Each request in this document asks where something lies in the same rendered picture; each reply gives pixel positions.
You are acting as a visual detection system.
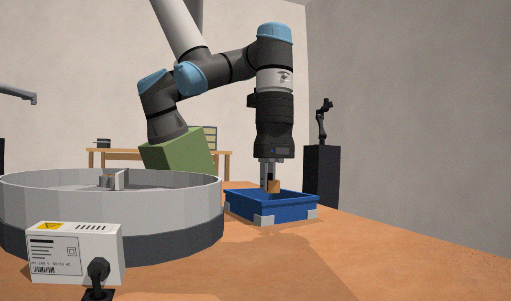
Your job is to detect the blue crate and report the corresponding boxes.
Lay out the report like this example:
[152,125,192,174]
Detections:
[223,188,319,227]

